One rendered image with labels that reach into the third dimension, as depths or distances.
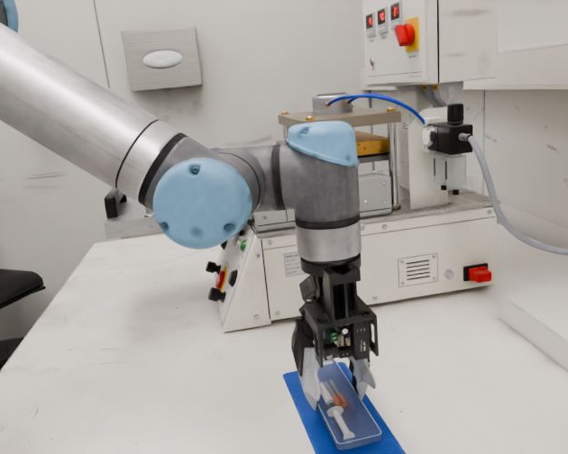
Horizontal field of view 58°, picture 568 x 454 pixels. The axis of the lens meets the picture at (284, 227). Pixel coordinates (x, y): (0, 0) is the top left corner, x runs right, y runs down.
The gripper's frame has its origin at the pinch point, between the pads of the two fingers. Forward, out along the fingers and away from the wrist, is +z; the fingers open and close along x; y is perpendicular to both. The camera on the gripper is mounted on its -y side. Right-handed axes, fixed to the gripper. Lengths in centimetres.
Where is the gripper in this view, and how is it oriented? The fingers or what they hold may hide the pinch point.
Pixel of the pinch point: (334, 393)
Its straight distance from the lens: 72.1
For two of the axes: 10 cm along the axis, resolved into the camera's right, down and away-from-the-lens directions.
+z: 0.9, 9.6, 2.7
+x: 9.7, -1.5, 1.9
